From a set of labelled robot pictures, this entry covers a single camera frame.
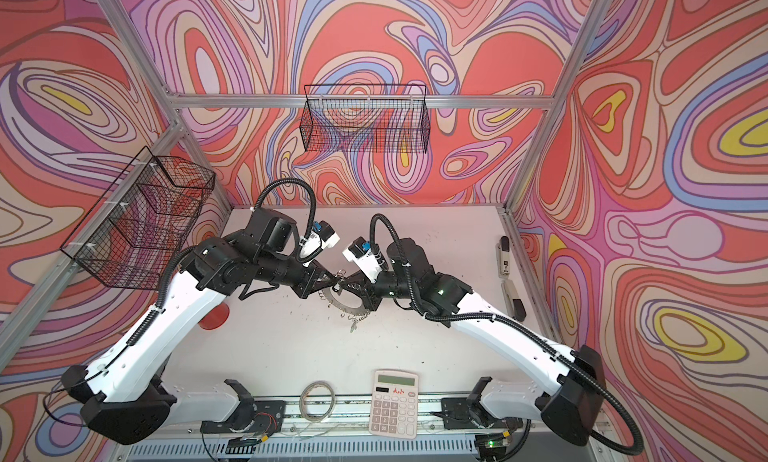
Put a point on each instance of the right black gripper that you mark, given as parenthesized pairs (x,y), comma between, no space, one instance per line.
(370,291)

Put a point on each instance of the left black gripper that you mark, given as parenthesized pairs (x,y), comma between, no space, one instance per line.
(313,282)

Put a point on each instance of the metal disc with keyrings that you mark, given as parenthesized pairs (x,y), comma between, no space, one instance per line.
(349,304)

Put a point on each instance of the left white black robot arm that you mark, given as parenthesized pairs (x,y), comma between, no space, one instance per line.
(121,393)

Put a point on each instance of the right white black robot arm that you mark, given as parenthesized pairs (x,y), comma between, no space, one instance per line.
(569,393)

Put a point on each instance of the white desk calculator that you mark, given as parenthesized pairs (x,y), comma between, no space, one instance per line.
(394,404)

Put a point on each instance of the red cup with pens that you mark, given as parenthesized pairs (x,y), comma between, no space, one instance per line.
(215,318)

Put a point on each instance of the clear tape roll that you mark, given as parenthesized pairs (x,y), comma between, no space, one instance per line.
(317,402)

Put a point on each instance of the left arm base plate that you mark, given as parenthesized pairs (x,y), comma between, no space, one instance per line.
(259,417)

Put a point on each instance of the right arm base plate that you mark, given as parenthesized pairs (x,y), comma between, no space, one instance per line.
(459,413)

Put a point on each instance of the black wire basket back wall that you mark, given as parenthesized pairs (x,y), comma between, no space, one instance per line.
(365,118)

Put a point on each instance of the black wire basket wall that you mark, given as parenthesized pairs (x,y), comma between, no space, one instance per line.
(143,218)
(365,118)

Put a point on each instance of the black wire basket left wall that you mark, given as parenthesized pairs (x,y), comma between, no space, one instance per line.
(143,218)

